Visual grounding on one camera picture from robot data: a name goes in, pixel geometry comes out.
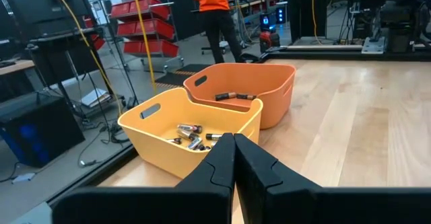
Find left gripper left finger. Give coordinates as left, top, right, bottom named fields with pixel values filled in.
left=51, top=133, right=236, bottom=224

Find orange plastic bin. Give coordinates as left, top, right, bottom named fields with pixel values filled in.
left=183, top=62, right=297, bottom=130

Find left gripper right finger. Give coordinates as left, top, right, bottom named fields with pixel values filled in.
left=234, top=133, right=431, bottom=224

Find black work table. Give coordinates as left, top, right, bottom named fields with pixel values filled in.
left=26, top=25, right=117, bottom=120

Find white power adapter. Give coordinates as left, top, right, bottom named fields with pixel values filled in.
left=11, top=172, right=36, bottom=185

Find light wooden desk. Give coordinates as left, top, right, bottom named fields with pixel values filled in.
left=0, top=59, right=36, bottom=102

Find black floor mat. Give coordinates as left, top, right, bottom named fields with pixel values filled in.
left=154, top=63, right=212, bottom=89

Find black computer case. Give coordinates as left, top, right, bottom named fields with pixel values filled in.
left=0, top=92, right=86, bottom=169

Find red black floor machine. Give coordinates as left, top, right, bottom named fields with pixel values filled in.
left=258, top=30, right=281, bottom=54

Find yellow plastic bin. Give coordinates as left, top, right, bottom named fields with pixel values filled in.
left=117, top=87, right=264, bottom=180

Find yellow hanging cable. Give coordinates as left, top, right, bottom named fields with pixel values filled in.
left=36, top=0, right=123, bottom=114
left=310, top=0, right=321, bottom=46
left=129, top=0, right=158, bottom=96

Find white flat device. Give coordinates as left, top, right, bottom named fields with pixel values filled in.
left=79, top=87, right=112, bottom=109

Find black partition wall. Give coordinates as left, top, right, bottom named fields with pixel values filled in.
left=286, top=0, right=329, bottom=45

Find large black screen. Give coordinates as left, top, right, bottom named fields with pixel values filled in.
left=5, top=0, right=92, bottom=40

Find metal rack with red bins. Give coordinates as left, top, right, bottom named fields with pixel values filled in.
left=109, top=0, right=185, bottom=73

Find black box with blue lights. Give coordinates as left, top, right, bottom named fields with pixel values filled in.
left=259, top=1, right=288, bottom=28

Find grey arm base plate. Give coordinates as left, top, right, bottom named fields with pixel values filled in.
left=361, top=36, right=386, bottom=55

